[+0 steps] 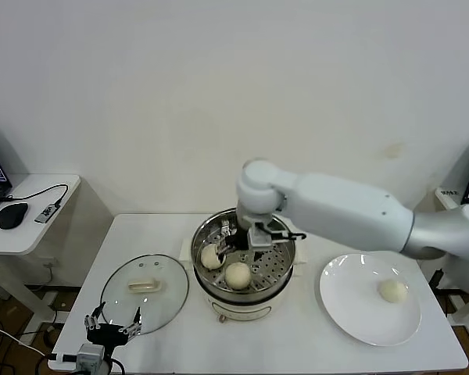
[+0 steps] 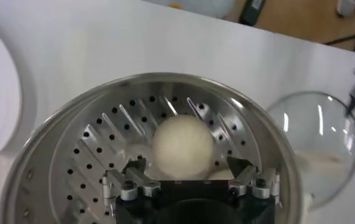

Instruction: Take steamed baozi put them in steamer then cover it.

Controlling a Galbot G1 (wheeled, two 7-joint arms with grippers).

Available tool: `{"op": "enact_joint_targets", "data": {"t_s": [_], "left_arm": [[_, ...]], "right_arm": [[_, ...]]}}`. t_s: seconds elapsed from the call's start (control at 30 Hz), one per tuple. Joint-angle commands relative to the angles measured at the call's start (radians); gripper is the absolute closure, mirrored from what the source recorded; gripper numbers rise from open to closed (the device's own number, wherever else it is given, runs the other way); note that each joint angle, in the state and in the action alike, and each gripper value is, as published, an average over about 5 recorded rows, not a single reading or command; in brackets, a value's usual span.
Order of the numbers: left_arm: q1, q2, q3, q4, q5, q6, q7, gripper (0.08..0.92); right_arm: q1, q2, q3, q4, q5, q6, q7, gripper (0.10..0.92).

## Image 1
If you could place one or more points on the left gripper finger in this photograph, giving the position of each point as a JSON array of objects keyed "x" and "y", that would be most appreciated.
[
  {"x": 136, "y": 328},
  {"x": 90, "y": 321}
]

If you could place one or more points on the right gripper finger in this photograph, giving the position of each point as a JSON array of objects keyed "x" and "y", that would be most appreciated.
[
  {"x": 226, "y": 227},
  {"x": 226, "y": 248}
]

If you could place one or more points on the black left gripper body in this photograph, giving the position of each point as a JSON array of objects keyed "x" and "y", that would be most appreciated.
[{"x": 105, "y": 334}]

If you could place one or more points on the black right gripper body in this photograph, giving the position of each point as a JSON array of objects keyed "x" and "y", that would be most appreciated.
[{"x": 241, "y": 237}]

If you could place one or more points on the white steamed baozi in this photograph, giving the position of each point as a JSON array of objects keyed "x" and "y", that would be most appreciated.
[
  {"x": 237, "y": 275},
  {"x": 392, "y": 291},
  {"x": 210, "y": 261}
]

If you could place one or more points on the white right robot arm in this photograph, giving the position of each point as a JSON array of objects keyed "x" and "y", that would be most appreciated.
[{"x": 336, "y": 211}]

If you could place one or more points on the stainless steel steamer basket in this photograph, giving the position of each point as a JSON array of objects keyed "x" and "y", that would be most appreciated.
[{"x": 273, "y": 265}]

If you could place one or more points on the cream electric cooker pot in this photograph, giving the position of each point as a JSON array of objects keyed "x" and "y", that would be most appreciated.
[{"x": 242, "y": 310}]

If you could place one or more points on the white rounded side desk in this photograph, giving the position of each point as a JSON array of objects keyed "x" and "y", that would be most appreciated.
[{"x": 43, "y": 238}]

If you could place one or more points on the grey usb hub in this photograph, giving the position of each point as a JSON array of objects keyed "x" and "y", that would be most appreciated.
[{"x": 46, "y": 213}]

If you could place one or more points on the white round plate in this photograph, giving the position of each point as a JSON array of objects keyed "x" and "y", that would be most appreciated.
[{"x": 344, "y": 297}]

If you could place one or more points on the black computer mouse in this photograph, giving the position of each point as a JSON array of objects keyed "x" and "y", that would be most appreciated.
[{"x": 11, "y": 215}]

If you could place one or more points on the white printed label sticker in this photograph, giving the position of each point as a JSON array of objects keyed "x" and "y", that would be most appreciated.
[{"x": 449, "y": 192}]

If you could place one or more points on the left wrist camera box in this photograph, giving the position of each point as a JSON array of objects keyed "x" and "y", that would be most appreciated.
[{"x": 90, "y": 356}]

